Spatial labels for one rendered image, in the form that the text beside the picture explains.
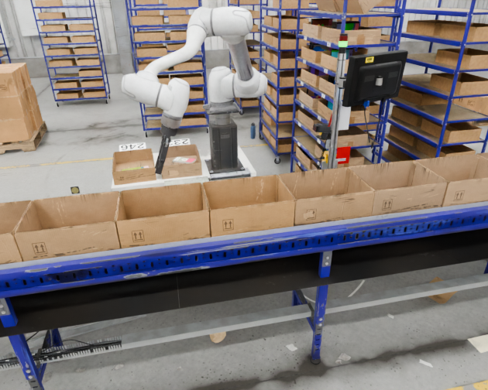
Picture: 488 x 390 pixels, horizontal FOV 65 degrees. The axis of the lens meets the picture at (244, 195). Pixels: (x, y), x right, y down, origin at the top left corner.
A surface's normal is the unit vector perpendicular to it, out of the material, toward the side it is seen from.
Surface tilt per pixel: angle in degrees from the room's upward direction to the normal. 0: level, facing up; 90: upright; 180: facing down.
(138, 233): 90
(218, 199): 89
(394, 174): 89
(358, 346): 0
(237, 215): 90
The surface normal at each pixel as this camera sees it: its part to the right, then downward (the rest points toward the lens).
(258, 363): -0.01, -0.88
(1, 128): 0.29, 0.46
